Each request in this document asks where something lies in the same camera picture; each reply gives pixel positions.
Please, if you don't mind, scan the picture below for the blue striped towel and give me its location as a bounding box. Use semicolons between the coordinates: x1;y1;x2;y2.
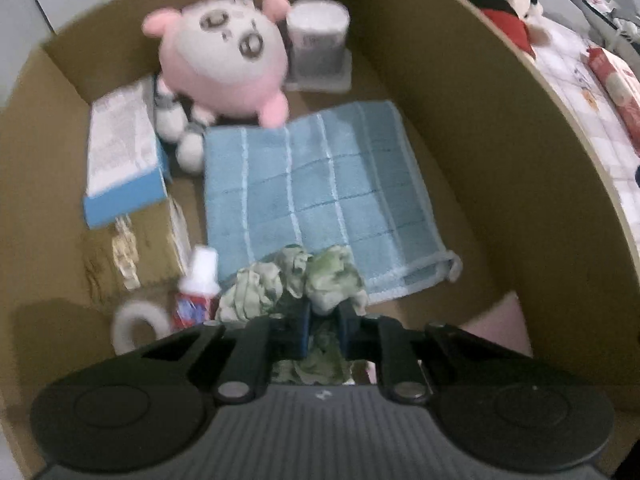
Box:
202;100;463;306

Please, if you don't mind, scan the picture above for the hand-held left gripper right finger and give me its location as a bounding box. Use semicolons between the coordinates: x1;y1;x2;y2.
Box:
337;305;506;405

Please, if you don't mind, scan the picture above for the pink plush doll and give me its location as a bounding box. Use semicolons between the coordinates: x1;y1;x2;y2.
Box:
141;0;293;173

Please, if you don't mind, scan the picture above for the blue carton box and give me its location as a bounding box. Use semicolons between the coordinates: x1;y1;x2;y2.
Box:
82;77;173;231

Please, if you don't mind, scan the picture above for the red toothpaste tube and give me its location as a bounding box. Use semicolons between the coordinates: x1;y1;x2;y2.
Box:
170;246;222;331

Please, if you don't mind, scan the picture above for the olive gold box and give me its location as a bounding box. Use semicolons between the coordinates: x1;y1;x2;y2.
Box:
82;195;193;293

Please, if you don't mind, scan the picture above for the pink red printed plastic bag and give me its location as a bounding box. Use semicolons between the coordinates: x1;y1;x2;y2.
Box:
585;45;640;153

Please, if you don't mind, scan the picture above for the brown cardboard box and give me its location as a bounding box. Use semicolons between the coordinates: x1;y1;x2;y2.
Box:
0;0;640;480

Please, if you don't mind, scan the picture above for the white toilet paper roll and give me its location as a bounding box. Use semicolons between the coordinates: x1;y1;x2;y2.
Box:
285;0;353;93

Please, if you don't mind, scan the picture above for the green patterned cloth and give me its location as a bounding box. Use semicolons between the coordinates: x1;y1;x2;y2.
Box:
215;244;371;386

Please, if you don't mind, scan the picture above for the white tape roll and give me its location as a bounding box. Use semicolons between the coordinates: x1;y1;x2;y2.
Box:
111;300;171;356

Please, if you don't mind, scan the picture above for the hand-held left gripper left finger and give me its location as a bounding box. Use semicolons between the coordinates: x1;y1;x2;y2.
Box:
142;305;313;405

